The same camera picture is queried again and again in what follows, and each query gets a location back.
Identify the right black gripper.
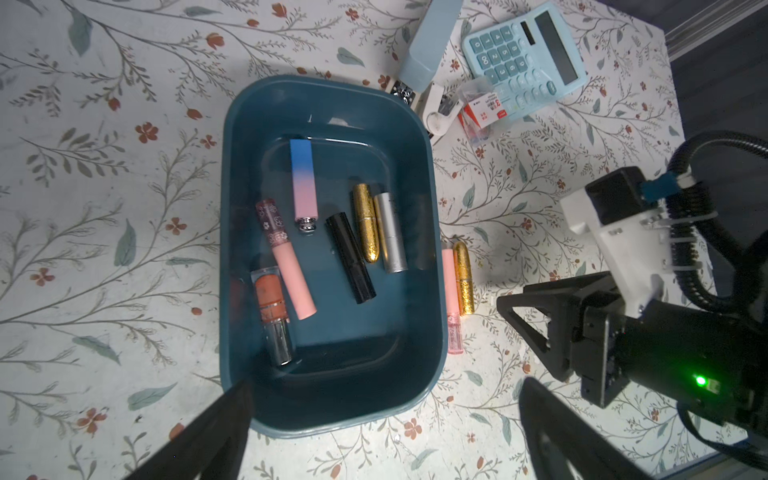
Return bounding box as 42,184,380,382
496,272,767,426

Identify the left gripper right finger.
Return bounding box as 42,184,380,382
519,377,649,479

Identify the clear staples box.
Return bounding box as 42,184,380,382
457,76,507,147

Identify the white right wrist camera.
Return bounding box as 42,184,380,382
560,166,702,318

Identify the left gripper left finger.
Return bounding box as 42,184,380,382
129,380,253,479

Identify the dark red black lipstick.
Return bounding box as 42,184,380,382
250,266,294,367

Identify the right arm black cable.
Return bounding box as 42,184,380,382
665,130,768,472

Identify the pink blue lipstick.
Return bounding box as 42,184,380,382
289,139,319,235

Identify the silver clear lipstick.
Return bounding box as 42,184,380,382
373,192,408,273

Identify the teal plastic storage box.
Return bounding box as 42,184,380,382
220,76,447,438

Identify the light blue calculator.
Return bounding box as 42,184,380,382
462,1,587,123

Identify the pink lip gloss tube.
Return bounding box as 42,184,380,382
255,198,317,320

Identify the gold lipstick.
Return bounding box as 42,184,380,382
453,240,475,315
352,183,380,263

